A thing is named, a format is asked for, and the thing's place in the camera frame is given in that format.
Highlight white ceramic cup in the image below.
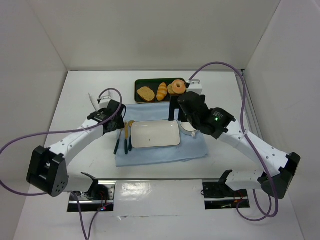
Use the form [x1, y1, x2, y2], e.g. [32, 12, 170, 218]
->
[179, 122, 198, 138]

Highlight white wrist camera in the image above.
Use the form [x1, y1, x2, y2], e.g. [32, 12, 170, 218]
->
[97, 90, 112, 105]
[185, 79, 203, 95]

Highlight toast bread slice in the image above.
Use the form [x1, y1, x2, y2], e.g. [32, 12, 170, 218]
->
[137, 86, 156, 102]

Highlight white rectangular plate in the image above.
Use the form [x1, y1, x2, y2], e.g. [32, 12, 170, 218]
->
[131, 120, 181, 149]

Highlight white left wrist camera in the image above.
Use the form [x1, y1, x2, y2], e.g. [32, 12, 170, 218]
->
[97, 90, 112, 105]

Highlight metal food tongs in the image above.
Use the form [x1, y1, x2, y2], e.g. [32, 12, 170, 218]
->
[88, 93, 100, 111]

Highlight gold knife green handle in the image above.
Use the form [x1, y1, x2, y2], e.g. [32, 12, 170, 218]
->
[124, 122, 129, 155]

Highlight gold spoon green handle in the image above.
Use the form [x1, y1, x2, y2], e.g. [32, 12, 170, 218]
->
[128, 120, 135, 151]

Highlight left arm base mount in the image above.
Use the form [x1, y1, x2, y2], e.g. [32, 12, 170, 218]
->
[66, 172, 117, 213]

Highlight round brown bun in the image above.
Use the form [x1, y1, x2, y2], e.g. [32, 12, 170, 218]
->
[167, 83, 175, 95]

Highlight dark green rectangular tray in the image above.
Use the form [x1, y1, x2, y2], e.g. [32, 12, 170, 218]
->
[134, 77, 185, 104]

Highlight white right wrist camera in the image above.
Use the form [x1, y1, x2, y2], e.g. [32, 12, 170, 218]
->
[185, 79, 203, 95]

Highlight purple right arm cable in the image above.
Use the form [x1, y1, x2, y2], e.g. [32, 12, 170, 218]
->
[186, 61, 280, 222]

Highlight glazed ring donut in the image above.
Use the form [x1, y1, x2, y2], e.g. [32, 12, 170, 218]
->
[172, 79, 186, 95]

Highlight light blue cloth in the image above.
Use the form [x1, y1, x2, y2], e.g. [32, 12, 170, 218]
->
[115, 102, 209, 167]

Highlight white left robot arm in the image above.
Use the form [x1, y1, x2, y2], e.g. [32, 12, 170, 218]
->
[26, 100, 127, 197]

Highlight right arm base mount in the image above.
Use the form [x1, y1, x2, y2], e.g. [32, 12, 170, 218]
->
[200, 181, 250, 210]

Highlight golden bread roll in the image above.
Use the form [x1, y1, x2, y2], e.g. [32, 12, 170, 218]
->
[156, 82, 168, 102]

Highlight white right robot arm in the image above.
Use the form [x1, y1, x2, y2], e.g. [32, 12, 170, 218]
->
[169, 92, 301, 199]

